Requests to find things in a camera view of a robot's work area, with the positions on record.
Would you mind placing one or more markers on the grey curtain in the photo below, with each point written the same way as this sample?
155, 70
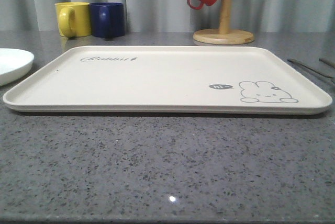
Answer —
176, 16

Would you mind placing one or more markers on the silver metal spoon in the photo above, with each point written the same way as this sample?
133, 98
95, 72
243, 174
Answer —
328, 62

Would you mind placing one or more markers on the silver metal fork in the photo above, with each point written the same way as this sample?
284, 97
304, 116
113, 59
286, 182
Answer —
310, 68

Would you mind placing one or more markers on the wooden mug tree stand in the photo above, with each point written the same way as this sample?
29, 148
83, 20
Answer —
224, 35

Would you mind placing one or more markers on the cream rabbit serving tray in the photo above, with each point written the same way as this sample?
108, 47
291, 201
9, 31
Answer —
182, 79

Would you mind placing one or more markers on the yellow mug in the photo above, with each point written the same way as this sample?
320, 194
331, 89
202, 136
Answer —
73, 19

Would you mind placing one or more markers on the white round plate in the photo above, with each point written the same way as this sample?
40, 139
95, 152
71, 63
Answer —
15, 63

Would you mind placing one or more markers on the dark blue mug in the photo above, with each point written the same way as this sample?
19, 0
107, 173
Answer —
107, 19

